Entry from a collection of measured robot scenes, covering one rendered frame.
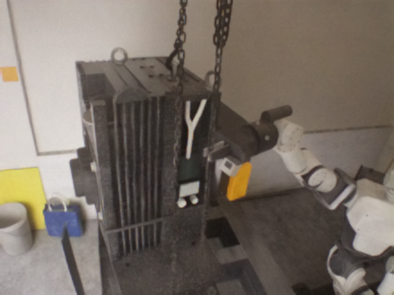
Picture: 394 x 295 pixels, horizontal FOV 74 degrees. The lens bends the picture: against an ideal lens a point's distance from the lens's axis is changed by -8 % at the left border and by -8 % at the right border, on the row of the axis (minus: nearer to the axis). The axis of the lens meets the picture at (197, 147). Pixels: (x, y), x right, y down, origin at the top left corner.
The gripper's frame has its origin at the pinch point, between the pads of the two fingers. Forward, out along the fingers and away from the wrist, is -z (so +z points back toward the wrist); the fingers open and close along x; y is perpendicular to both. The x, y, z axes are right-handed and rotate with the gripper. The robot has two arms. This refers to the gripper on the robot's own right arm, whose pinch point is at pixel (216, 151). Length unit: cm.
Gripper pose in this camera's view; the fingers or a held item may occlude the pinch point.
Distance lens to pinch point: 68.8
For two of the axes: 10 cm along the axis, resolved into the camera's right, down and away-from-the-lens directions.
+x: -5.8, -4.5, 6.8
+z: 8.1, -2.7, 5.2
